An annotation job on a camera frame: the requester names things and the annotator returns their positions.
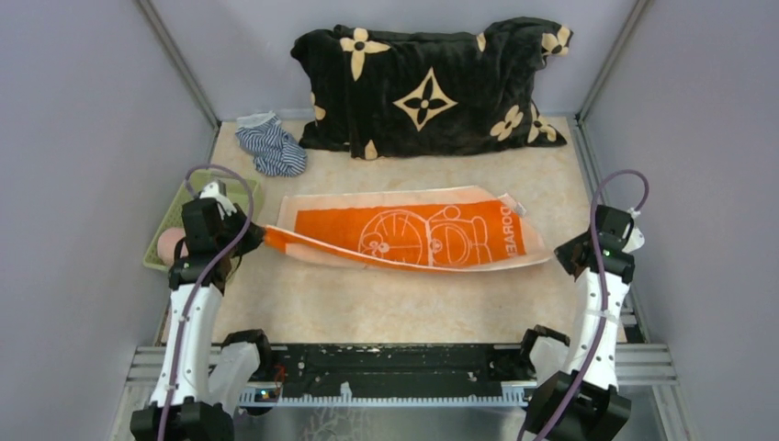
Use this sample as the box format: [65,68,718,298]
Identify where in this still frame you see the pink towel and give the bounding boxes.
[156,227,188,267]

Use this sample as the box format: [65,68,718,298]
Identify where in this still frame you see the orange white towel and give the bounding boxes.
[265,186,552,273]

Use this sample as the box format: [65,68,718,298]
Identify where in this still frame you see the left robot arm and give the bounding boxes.
[130,194,276,440]

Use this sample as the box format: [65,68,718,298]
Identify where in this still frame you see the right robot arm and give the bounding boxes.
[517,205,635,440]

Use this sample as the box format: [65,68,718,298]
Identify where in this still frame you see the green plastic basket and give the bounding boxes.
[142,169,265,273]

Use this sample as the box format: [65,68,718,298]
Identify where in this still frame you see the blue striped cloth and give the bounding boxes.
[235,112,308,177]

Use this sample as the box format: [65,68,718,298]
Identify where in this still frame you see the black floral pillow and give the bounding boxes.
[290,17,573,160]

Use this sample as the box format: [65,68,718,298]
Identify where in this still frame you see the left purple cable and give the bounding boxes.
[155,164,255,441]

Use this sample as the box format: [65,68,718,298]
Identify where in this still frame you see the purple cable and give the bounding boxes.
[515,169,650,441]
[155,164,255,441]

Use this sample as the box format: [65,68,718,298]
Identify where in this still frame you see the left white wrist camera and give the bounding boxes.
[198,179,238,219]

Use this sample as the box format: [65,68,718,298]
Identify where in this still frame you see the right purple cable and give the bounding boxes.
[515,169,650,441]

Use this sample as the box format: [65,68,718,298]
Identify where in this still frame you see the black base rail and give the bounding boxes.
[249,344,541,399]

